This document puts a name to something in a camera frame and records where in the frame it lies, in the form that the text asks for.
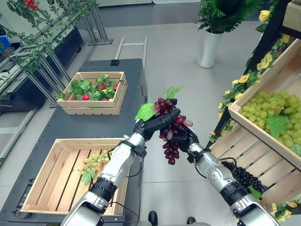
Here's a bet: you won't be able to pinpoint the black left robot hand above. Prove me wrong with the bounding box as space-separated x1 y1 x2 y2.
132 108 181 143

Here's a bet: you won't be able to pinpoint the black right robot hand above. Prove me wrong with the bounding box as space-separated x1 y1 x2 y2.
164 126 200 153

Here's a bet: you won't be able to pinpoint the red grape bunch with leaves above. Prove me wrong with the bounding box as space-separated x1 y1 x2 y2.
134 85 194 165

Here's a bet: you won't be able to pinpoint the small wooden crate with strawberries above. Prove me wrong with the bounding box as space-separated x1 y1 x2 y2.
56 71 128 116

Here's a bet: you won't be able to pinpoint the black grape bunch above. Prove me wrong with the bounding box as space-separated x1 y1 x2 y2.
221 161 269 195

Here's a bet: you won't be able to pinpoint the strawberries with green leaves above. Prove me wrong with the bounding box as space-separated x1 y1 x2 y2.
55 74 119 102

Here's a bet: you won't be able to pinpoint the small green grape bunch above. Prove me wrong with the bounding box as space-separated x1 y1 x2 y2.
78 152 111 185

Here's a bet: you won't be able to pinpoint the wooden crate with black grapes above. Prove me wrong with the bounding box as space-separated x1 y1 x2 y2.
208 124 301 205

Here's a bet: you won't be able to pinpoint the robot dark feet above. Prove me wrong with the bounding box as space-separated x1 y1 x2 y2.
148 210 196 226

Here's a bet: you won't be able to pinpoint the yellow flower garland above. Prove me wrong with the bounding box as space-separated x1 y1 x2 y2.
209 9 292 142

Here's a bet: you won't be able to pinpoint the dark grey table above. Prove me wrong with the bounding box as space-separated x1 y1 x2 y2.
0 58 149 226

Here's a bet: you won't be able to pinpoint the white tall plant pot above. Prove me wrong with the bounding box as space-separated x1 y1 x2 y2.
198 30 224 69

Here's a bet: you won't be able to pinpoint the wooden crate with green grapes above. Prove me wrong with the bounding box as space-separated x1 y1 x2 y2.
227 39 301 164

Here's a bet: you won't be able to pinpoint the pile of green grapes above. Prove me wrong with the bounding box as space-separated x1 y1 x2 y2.
241 90 301 149

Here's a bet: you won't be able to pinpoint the large empty wooden crate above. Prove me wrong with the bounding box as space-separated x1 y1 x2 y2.
20 138 129 217

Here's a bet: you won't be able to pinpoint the black cabinet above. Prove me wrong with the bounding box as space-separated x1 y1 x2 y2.
0 27 85 113

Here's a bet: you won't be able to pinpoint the green fern plant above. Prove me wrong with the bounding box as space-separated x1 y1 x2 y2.
197 0 271 34

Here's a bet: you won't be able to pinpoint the green vine with tomatoes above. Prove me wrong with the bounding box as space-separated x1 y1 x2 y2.
0 0 99 78

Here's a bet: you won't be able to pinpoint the light wooden crate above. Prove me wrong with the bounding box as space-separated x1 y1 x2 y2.
282 0 301 33

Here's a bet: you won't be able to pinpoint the aluminium frame cart handle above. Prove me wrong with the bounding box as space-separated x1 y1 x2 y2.
114 36 148 71

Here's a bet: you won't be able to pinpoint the aluminium frame rack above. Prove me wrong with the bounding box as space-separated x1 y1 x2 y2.
0 4 113 109

